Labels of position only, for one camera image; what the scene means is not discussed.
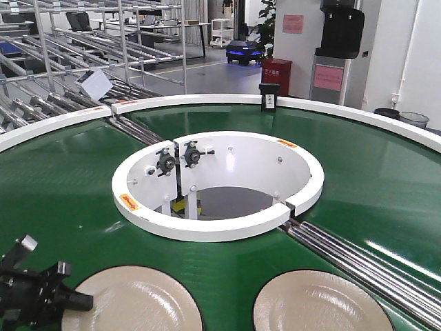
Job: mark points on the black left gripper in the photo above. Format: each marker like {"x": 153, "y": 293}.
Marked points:
{"x": 38, "y": 298}

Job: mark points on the beige plate black rim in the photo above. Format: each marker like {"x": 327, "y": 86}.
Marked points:
{"x": 316, "y": 300}
{"x": 132, "y": 297}

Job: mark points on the white trolley shelf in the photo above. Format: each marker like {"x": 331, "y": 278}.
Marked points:
{"x": 222, "y": 32}

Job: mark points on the metal roller strip left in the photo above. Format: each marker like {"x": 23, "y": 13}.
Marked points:
{"x": 140, "y": 133}

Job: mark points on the metal roller strip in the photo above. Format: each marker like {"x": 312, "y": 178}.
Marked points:
{"x": 413, "y": 296}
{"x": 140, "y": 133}

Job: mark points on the white box on rack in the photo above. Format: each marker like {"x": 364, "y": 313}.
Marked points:
{"x": 94, "y": 83}

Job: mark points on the metal roller flow rack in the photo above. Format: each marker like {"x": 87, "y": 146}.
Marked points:
{"x": 65, "y": 52}

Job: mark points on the black sensor box on rim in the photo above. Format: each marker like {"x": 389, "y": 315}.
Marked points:
{"x": 269, "y": 94}

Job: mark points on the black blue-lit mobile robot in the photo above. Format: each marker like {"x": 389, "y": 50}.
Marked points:
{"x": 243, "y": 52}

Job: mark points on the red cabinet box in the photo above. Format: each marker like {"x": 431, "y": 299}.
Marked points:
{"x": 277, "y": 71}

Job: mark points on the green potted plant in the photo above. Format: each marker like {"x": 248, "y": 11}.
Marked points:
{"x": 265, "y": 29}

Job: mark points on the metal roller strip right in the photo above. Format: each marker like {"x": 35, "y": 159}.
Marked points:
{"x": 413, "y": 296}

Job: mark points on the dark waste bin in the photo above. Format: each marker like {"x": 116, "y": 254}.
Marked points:
{"x": 388, "y": 112}

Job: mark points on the black water dispenser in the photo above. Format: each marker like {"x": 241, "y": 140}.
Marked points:
{"x": 340, "y": 45}

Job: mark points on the grey waste bin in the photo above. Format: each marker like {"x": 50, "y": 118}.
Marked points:
{"x": 415, "y": 119}

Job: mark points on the white outer conveyor rim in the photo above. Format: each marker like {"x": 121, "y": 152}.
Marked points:
{"x": 30, "y": 131}

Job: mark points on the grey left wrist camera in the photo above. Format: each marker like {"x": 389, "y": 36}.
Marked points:
{"x": 16, "y": 255}

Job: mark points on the pink wall notice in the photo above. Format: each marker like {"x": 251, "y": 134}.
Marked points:
{"x": 293, "y": 24}

